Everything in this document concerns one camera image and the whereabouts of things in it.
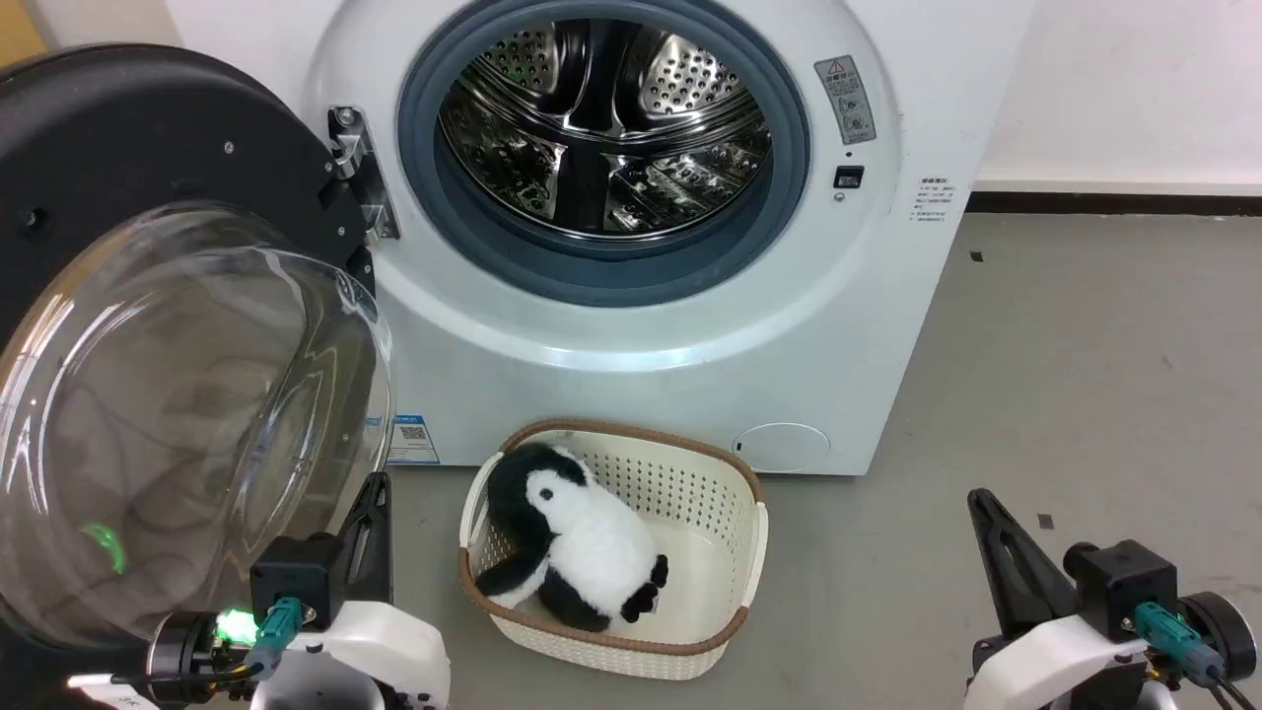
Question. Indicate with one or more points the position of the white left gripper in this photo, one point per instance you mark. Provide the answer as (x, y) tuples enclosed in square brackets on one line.
[(375, 656)]

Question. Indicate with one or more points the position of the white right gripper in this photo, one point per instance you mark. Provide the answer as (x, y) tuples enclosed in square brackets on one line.
[(1045, 671)]

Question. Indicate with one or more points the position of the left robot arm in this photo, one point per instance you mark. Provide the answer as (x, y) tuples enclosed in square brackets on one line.
[(179, 646)]

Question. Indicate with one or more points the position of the white front-load washing machine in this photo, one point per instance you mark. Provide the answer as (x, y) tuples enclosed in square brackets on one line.
[(690, 394)]

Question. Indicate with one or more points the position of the metal door hinge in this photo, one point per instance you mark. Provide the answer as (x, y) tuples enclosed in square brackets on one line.
[(347, 138)]

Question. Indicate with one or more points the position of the black door latch slot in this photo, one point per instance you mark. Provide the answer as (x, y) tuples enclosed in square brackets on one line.
[(849, 177)]

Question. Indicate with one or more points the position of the black door with glass bowl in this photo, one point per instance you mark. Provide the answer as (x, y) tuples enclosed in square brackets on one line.
[(148, 128)]

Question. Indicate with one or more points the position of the blue and white label sticker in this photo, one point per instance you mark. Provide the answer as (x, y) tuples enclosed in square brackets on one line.
[(412, 439)]

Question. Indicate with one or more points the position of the black and white penguin plush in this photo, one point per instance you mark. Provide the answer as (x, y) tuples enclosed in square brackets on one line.
[(592, 537)]

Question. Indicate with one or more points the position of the round white filter cover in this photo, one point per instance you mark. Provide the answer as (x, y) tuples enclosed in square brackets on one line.
[(781, 448)]

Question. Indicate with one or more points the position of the cream perforated laundry basket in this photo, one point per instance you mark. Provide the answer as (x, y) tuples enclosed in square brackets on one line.
[(695, 592)]

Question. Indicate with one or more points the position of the small printed text sticker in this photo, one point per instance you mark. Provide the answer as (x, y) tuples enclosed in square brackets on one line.
[(931, 200)]

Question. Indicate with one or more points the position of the shiny perforated steel drum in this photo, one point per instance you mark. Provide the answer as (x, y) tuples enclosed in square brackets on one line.
[(611, 128)]

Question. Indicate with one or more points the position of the grey warning sticker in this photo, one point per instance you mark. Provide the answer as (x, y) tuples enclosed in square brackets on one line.
[(846, 99)]

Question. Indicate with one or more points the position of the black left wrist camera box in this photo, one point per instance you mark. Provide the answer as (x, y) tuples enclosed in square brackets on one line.
[(296, 577)]

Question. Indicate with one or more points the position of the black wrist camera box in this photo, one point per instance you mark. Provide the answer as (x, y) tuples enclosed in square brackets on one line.
[(296, 577), (1124, 582)]

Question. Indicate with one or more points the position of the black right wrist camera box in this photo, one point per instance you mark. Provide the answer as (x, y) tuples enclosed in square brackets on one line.
[(1124, 582)]

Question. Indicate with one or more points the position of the black wall baseboard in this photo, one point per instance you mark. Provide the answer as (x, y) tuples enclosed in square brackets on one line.
[(1114, 203)]

